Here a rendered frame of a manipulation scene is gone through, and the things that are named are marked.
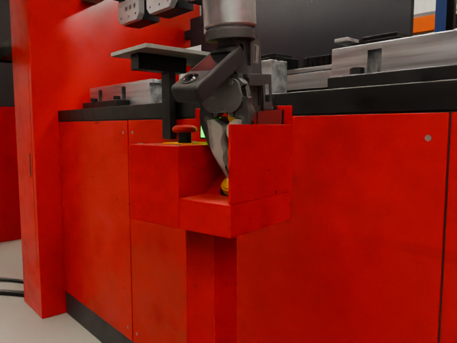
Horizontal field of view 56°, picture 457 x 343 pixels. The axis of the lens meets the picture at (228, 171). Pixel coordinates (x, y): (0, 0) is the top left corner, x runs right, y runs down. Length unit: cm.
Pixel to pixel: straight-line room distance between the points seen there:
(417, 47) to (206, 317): 59
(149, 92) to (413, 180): 101
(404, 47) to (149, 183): 53
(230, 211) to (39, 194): 144
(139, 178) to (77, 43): 138
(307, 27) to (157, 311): 112
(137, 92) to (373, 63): 91
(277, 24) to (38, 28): 95
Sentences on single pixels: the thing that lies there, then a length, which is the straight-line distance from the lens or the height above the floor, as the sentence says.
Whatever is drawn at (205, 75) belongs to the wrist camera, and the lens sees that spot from 56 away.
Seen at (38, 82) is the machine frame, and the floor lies 99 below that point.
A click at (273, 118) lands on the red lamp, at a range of 70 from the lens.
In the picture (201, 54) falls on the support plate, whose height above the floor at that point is 99.
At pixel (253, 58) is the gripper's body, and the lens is 66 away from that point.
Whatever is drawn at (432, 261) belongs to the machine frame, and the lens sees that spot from 74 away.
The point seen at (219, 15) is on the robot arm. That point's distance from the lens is 62.
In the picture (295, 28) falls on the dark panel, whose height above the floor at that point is 118.
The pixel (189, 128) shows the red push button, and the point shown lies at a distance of 68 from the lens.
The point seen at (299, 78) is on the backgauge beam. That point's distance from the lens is 136.
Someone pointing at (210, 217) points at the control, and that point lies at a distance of 59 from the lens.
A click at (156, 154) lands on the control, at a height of 77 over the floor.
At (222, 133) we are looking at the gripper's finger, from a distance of 63.
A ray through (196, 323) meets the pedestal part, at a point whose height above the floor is 50.
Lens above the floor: 81
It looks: 6 degrees down
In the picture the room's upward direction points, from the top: straight up
